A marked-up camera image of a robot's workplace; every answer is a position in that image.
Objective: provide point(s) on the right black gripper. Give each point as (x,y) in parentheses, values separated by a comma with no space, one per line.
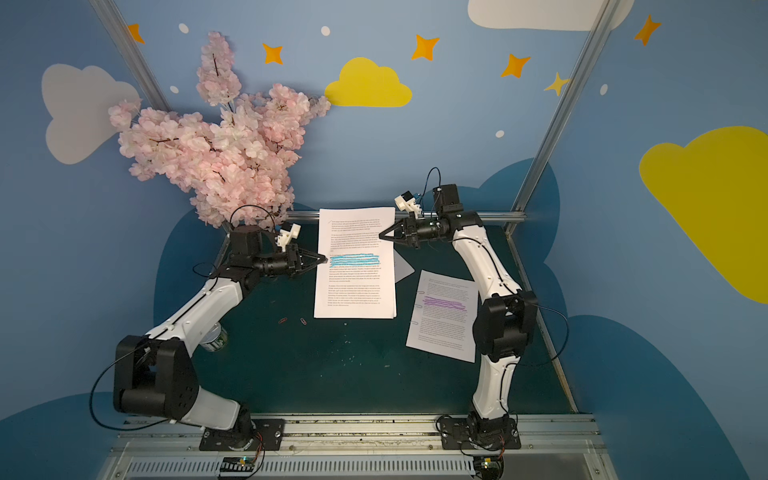
(411,231)

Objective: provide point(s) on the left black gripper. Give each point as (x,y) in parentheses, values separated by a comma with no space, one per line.
(297,261)

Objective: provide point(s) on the document with blue highlight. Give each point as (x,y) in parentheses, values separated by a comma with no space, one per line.
(357,280)

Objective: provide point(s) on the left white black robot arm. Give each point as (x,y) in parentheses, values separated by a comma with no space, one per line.
(154,374)

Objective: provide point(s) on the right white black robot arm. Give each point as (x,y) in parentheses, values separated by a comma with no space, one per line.
(507,316)

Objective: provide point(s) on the document with pink highlight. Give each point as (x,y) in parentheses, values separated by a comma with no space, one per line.
(402,269)

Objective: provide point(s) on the document with purple highlight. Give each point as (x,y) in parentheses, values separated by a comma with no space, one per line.
(442,319)

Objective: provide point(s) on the pink cherry blossom tree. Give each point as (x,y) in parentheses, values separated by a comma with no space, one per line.
(236,170)

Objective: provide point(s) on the small glass jar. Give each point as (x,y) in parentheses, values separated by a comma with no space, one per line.
(216,339)

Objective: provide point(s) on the left electronics board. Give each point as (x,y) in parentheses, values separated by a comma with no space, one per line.
(243,467)

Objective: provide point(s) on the electronics board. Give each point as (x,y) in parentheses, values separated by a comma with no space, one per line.
(243,467)
(488,467)

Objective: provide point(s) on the right electronics board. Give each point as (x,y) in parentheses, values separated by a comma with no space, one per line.
(488,467)

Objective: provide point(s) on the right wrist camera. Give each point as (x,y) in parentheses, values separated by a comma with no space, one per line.
(408,203)

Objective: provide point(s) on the back aluminium frame bar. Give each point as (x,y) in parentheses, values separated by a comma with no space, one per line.
(492,217)

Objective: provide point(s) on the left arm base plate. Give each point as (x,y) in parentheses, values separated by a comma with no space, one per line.
(246,436)

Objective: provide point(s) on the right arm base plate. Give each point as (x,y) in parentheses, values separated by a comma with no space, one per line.
(475,432)

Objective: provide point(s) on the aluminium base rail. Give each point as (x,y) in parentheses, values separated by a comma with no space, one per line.
(366,447)

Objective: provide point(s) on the right aluminium frame post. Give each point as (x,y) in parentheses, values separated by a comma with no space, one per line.
(583,68)

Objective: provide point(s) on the aluminium frame post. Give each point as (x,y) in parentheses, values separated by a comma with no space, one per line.
(583,68)
(112,20)

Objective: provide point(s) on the left aluminium frame post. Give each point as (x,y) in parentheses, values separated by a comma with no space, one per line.
(112,20)

